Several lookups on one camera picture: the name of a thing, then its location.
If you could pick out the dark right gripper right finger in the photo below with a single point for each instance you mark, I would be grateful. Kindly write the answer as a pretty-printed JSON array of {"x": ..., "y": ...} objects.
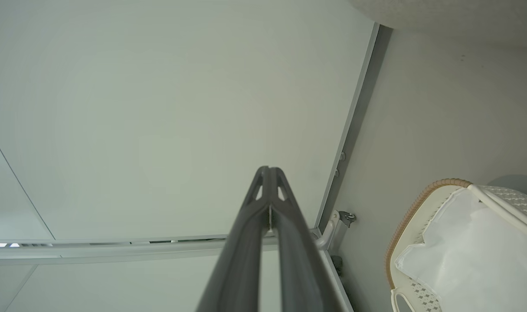
[{"x": 302, "y": 268}]

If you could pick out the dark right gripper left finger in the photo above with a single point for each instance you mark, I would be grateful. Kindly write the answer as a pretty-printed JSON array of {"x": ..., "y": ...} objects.
[{"x": 235, "y": 268}]

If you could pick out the white basket liner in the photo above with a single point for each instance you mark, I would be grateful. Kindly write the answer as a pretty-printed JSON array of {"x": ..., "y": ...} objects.
[{"x": 471, "y": 260}]

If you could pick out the cream laundry basket brown rim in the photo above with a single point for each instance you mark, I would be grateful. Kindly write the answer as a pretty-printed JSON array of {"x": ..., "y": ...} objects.
[{"x": 510, "y": 201}]

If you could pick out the grey partition base rail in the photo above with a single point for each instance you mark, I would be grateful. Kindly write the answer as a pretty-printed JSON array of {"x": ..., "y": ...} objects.
[{"x": 354, "y": 108}]

